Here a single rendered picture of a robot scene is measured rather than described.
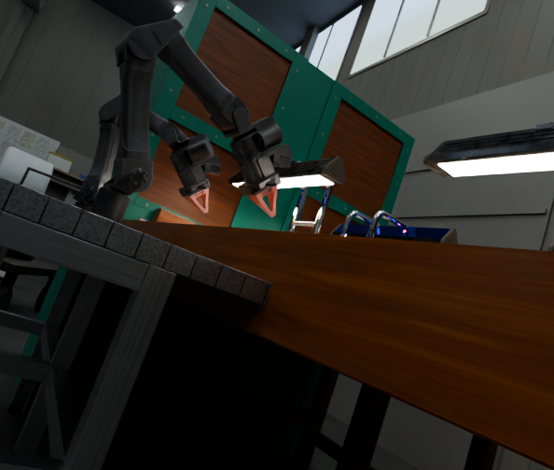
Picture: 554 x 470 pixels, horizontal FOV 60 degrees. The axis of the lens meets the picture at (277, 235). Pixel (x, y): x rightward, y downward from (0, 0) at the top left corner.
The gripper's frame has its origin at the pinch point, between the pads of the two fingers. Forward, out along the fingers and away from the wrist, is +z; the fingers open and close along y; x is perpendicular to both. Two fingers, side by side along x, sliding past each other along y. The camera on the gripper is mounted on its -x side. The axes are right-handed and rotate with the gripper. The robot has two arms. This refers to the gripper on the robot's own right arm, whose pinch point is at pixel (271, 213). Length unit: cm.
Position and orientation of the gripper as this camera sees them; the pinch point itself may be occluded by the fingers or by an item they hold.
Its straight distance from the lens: 118.9
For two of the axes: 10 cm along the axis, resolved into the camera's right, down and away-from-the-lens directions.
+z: 3.7, 8.8, 2.8
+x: -7.6, 4.7, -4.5
